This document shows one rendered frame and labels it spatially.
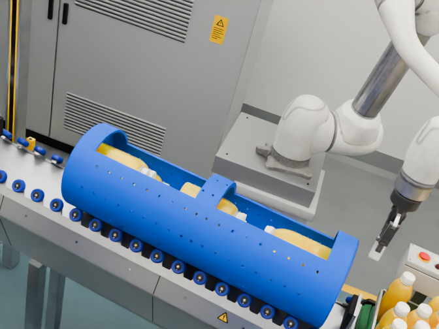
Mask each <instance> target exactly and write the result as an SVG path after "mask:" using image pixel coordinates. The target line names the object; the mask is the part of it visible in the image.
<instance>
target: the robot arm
mask: <svg viewBox="0 0 439 329"><path fill-rule="evenodd" d="M374 2H375V4H376V7H377V9H378V13H379V15H380V18H381V19H382V22H383V23H384V26H385V28H386V30H387V32H388V34H389V37H390V39H391V41H390V42H389V44H388V45H387V47H386V49H385V50H384V52H383V54H382V55H381V57H380V58H379V60H378V62H377V63H376V65H375V67H374V68H373V69H372V72H371V73H370V74H369V76H368V78H367V79H366V81H365V83H364V84H363V86H362V88H361V89H360V91H359V92H358V94H357V96H356V97H355V98H354V99H350V100H348V101H346V102H345V103H344V104H343V105H342V106H340V107H339V108H337V109H336V110H335V111H334V112H331V111H329V109H328V107H327V105H326V104H325V103H324V102H323V101H322V100H321V99H319V98H318V97H315V96H313V95H301V96H299V97H296V98H295V99H294V100H293V101H292V102H291V103H290V104H289V105H288V107H287V108H286V109H285V111H284V113H283V115H282V117H281V119H280V122H279V124H278V127H277V129H276V133H275V136H274V141H273V142H270V141H267V142H266V143H265V145H264V146H257V147H256V151H255V152H256V153H258V154H260V155H263V156H265V157H266V158H267V161H266V163H265V168H266V169H267V170H275V171H279V172H284V173H287V174H292V175H295V176H300V177H302V178H305V179H307V180H310V179H312V173H311V171H310V158H311V156H312V154H316V153H321V152H327V153H332V154H337V155H349V156H360V155H366V154H369V153H372V152H374V151H376V150H377V149H378V148H379V146H380V145H381V143H382V140H383V126H382V124H381V117H380V111H381V109H382V108H383V106H384V105H385V103H386V102H387V101H388V99H389V98H390V96H391V95H392V93H393V92H394V90H395V89H396V88H397V86H398V85H399V83H400V81H401V80H402V79H403V77H404V76H405V74H406V73H407V72H408V70H409V69H411V70H412V71H413V72H414V73H415V74H416V75H417V76H418V77H419V78H420V79H421V80H422V81H423V82H424V83H425V84H426V85H427V87H428V88H429V89H430V90H431V91H432V92H433V93H434V94H435V95H436V96H437V97H438V98H439V64H438V63H437V62H436V61H435V60H434V58H433V57H432V56H431V55H430V54H429V53H428V51H426V49H425V48H424V47H425V45H426V43H427V42H428V41H429V39H430V38H431V36H434V35H437V34H439V0H374ZM438 180H439V116H434V117H432V118H430V119H429V120H428V121H427V122H426V123H425V124H424V125H423V126H422V127H421V128H420V130H419V131H418V132H417V134H416V135H415V137H414V139H413V140H412V142H411V144H410V146H409V148H408V150H407V152H406V155H405V159H404V164H403V166H402V168H401V169H400V172H399V173H398V176H397V178H396V180H395V182H394V185H395V188H394V189H393V192H392V193H391V196H390V199H391V202H392V203H393V205H392V208H391V211H390V212H389V216H388V218H387V220H386V222H385V224H384V226H383V228H382V232H381V233H380V236H378V237H376V241H375V243H374V245H373V247H372V249H371V250H370V253H369V254H368V257H369V258H371V259H373V260H376V261H379V259H380V257H381V255H382V254H383V252H384V250H385V248H386V247H387V246H388V245H389V243H390V241H391V240H392V239H393V236H394V235H395V234H396V232H397V230H398V229H399V228H400V225H401V223H402V221H403V220H405V218H406V216H407V214H406V213H407V212H415V211H416V210H417V209H418V208H419V206H420V205H421V203H422V201H424V200H426V199H427V197H428V196H429V194H430V193H431V191H432V190H433V188H434V187H435V185H436V183H437V181H438Z"/></svg>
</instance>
